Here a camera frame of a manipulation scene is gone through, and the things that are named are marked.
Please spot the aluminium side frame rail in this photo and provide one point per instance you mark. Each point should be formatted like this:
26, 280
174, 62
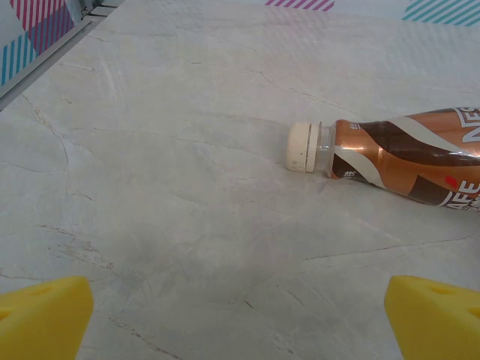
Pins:
37, 71

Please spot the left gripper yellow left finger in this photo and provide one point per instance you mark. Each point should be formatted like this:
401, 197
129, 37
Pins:
41, 322

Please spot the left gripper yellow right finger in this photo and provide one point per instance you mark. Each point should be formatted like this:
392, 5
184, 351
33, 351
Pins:
438, 326

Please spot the aluminium frame post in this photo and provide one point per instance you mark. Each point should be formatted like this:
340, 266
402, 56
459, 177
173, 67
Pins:
92, 9

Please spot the copper brown coffee bottle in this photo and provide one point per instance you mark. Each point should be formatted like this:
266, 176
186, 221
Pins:
393, 161

